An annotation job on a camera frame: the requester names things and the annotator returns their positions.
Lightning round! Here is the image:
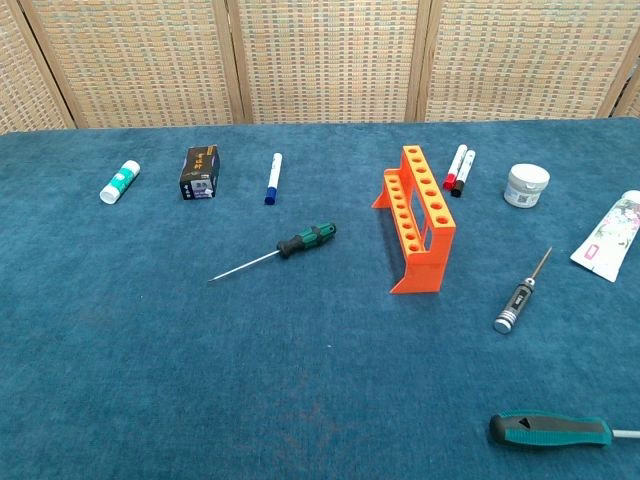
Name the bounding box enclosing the orange test tube rack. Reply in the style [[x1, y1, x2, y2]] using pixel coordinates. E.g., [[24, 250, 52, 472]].
[[371, 144, 457, 296]]

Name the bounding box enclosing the black silver precision screwdriver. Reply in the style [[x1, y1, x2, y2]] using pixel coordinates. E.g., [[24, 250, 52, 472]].
[[493, 246, 554, 335]]

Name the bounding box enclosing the teal black large screwdriver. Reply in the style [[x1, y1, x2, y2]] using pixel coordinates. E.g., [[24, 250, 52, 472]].
[[488, 409, 640, 449]]

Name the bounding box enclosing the green black small screwdriver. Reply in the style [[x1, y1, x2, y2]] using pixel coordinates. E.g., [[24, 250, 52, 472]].
[[207, 222, 338, 285]]

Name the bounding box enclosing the white marker blue cap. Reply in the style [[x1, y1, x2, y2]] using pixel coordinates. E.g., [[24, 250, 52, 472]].
[[263, 152, 284, 206]]

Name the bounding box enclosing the black ink box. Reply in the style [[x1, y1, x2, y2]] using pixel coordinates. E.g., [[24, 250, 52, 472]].
[[178, 144, 222, 202]]

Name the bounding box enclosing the white marker red cap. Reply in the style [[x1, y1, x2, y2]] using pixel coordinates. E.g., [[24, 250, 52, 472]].
[[442, 144, 469, 191]]

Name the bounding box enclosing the white marker black cap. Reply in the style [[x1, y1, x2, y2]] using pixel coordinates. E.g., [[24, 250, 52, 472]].
[[450, 149, 477, 198]]

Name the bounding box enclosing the woven wooden folding screen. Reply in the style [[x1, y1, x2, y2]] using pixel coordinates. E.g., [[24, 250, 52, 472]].
[[0, 0, 640, 135]]

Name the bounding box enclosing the blue felt table cover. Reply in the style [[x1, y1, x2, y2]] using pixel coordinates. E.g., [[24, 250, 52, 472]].
[[0, 115, 640, 480]]

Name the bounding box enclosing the white green glue stick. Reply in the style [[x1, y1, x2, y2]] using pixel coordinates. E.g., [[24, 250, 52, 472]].
[[99, 159, 141, 205]]

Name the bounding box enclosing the white round jar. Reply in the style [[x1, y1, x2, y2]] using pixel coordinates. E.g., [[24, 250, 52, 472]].
[[502, 163, 552, 209]]

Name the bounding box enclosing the white floral tube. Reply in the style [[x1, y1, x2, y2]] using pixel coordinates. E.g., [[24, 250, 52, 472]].
[[569, 189, 640, 284]]

